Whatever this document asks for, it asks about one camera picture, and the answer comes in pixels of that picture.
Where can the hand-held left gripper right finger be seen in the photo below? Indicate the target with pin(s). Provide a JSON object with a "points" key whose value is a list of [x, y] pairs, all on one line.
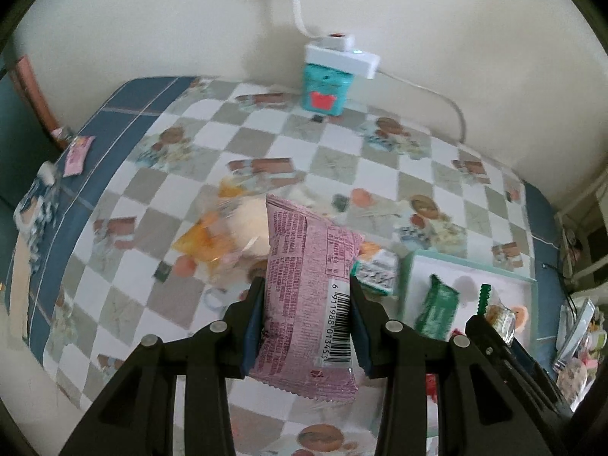
{"points": [[358, 337]]}

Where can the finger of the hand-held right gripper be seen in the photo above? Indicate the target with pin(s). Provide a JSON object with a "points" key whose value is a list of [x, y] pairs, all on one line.
{"points": [[482, 332]]}

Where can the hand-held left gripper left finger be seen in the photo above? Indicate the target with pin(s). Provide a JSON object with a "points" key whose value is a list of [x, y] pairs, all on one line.
{"points": [[251, 332]]}

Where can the round cracker packet green edges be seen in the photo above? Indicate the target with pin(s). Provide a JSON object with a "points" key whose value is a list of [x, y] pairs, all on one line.
{"points": [[501, 318]]}

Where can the dark green snack packet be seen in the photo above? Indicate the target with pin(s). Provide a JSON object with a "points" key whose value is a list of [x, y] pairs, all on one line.
{"points": [[437, 311]]}

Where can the white tray with teal rim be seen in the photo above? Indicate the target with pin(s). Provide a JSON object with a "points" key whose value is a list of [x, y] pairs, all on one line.
{"points": [[513, 285]]}

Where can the green and white snack packet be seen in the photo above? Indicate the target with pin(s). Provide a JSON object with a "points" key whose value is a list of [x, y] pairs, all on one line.
{"points": [[377, 273]]}

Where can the pink snack packet with barcode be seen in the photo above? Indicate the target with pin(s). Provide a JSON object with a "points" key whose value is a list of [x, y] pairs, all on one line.
{"points": [[304, 285]]}

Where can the clear bag of buns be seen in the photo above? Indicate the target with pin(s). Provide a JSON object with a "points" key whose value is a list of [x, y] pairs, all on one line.
{"points": [[247, 228]]}

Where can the yellow orange snack packet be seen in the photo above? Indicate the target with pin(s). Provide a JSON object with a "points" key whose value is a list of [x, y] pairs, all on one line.
{"points": [[202, 240]]}

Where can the pile of assorted packets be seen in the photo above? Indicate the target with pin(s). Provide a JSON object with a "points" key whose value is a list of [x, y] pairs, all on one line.
{"points": [[582, 342]]}

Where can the checkered printed tablecloth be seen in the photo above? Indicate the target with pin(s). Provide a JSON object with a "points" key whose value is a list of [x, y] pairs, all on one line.
{"points": [[294, 152]]}

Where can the small pink flat packet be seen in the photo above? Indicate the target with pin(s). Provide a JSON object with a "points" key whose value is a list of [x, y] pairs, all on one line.
{"points": [[78, 154]]}

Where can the crumpled blue and white bag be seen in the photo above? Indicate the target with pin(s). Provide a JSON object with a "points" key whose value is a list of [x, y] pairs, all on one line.
{"points": [[35, 209]]}

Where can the teal box with red label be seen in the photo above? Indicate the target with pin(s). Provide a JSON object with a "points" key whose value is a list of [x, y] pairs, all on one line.
{"points": [[327, 85]]}

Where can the small candy wrapper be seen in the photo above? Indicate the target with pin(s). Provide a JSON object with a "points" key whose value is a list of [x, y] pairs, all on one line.
{"points": [[61, 135]]}

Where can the dark cabinet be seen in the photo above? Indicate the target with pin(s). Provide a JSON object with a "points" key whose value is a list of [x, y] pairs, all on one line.
{"points": [[14, 152]]}

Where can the brown wooden frame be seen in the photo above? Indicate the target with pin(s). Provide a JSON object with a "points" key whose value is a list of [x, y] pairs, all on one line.
{"points": [[33, 90]]}

